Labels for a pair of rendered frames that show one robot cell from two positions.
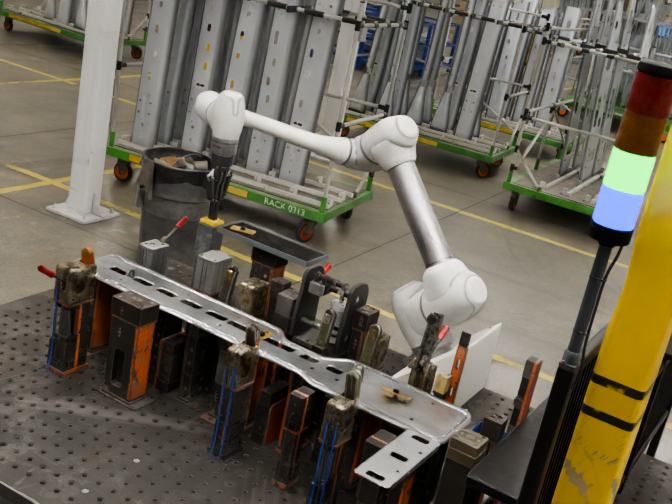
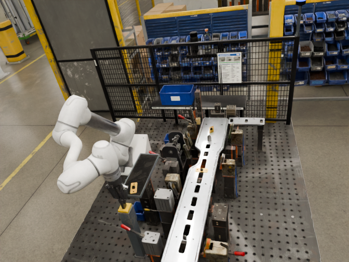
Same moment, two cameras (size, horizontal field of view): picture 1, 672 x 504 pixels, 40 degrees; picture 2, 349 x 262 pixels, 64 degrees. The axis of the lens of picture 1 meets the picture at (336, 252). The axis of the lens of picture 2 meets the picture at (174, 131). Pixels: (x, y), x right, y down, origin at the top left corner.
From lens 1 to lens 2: 3.25 m
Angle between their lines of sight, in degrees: 85
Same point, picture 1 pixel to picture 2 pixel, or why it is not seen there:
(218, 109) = (112, 154)
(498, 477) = (240, 103)
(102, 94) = not seen: outside the picture
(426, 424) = (221, 121)
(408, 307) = (122, 152)
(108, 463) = (271, 220)
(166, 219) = not seen: outside the picture
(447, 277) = (127, 126)
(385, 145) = (86, 111)
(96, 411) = (244, 245)
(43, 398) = not seen: outside the picture
